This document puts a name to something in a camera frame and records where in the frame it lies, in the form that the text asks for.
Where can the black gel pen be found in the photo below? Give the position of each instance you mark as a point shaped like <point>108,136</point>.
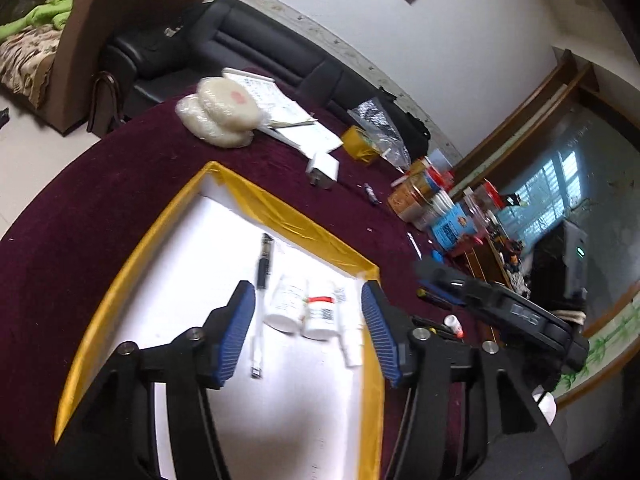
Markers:
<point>263,260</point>

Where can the white charger adapter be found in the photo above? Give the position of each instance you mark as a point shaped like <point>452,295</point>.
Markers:
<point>322,170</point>

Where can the white red glue stick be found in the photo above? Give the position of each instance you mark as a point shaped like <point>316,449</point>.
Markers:
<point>453,323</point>

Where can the black leather sofa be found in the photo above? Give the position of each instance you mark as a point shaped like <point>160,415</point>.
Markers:
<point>240,45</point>

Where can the blue label plastic jar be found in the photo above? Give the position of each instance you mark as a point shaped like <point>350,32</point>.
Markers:
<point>452,225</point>

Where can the clear plastic bag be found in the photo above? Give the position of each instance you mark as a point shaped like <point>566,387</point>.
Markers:
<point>382,127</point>

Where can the white paper booklet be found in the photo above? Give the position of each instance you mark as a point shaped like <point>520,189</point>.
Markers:
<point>290,110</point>

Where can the round white rice cake pack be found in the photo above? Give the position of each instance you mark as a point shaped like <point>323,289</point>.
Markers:
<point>210,127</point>
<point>227,102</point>

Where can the white pill bottle red label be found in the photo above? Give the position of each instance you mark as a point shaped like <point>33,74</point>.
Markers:
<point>320,315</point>

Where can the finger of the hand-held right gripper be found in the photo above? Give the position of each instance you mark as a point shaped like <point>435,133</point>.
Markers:
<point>442,282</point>

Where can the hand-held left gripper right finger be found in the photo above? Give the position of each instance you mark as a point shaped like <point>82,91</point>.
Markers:
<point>381,335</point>

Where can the white spray bottle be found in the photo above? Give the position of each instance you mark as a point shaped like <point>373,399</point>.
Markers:
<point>350,332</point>

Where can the green cloth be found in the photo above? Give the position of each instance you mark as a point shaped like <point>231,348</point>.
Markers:
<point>35,17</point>

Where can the yellow taped white box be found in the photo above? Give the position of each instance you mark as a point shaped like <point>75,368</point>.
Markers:
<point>280,410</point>

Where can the brown armchair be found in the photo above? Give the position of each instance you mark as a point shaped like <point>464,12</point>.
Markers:
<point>100,20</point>

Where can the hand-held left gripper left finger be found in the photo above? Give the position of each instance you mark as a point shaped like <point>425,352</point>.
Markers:
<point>234,337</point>

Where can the orange label plastic jar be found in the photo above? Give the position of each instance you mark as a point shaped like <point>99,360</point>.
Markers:
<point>412,195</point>

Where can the small black blue stick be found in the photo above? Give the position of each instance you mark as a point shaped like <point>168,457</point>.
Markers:
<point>371,193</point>

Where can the black box device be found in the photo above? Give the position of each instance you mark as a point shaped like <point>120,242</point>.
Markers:
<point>560,265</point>

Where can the wooden cabinet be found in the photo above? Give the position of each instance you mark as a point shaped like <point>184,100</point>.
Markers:
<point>550,120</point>

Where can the yellow tape roll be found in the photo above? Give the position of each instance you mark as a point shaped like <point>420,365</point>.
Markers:
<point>359,146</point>

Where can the silver blue pen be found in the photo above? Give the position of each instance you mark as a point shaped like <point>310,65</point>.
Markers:
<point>414,246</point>

